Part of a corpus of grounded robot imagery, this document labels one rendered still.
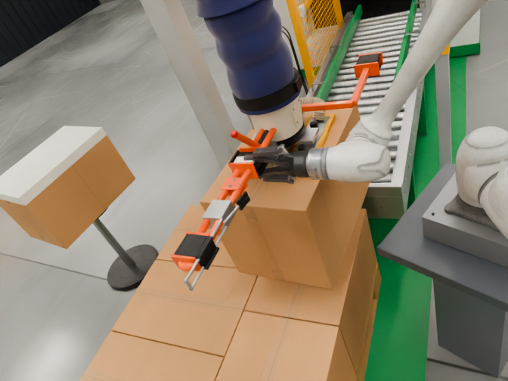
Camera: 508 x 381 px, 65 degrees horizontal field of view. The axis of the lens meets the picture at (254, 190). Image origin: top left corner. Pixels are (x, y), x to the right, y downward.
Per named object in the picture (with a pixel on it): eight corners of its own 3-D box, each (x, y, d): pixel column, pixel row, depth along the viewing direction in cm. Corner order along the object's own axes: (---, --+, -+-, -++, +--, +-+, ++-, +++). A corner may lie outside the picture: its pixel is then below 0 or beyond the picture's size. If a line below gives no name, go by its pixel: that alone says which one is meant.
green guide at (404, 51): (414, 3, 337) (413, -8, 332) (428, 0, 332) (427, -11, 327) (391, 107, 234) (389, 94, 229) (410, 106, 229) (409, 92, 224)
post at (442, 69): (441, 190, 249) (433, 35, 188) (453, 190, 245) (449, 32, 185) (440, 198, 244) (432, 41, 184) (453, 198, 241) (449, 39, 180)
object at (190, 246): (193, 243, 107) (186, 230, 104) (216, 246, 104) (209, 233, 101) (178, 268, 102) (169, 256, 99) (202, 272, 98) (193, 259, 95)
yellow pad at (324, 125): (311, 119, 155) (308, 108, 152) (336, 117, 150) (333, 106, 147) (282, 177, 134) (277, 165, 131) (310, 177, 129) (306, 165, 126)
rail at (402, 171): (426, 18, 342) (425, -5, 331) (433, 17, 340) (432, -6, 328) (394, 213, 194) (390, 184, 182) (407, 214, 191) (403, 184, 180)
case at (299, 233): (290, 175, 199) (266, 106, 175) (371, 178, 178) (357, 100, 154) (238, 272, 162) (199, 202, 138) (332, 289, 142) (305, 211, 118)
